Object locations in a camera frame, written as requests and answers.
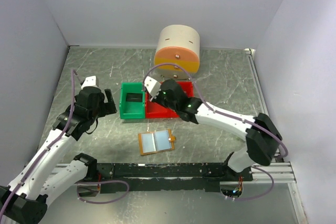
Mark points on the round three-drawer mini cabinet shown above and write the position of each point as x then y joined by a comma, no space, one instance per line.
179,48

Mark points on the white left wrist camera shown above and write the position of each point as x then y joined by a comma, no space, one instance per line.
91,81

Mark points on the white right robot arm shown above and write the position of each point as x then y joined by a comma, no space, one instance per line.
259,133

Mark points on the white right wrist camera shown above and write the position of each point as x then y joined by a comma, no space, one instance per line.
152,86

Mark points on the black card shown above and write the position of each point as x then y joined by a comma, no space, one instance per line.
134,97

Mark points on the tan leather card holder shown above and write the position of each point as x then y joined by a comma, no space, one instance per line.
156,142

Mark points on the green plastic bin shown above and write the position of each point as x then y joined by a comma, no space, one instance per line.
131,110

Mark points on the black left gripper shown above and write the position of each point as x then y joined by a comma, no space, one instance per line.
108,107

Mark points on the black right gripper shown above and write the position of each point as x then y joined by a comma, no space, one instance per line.
157,98

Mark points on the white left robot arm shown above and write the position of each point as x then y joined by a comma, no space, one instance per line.
27,197

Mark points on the red bin with gold card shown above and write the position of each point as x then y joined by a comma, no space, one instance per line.
187,87

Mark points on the red bin with silver card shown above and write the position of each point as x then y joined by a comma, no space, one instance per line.
156,111

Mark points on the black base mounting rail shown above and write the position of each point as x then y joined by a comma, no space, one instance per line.
169,176

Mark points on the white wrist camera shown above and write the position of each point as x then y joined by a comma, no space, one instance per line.
152,86
91,81

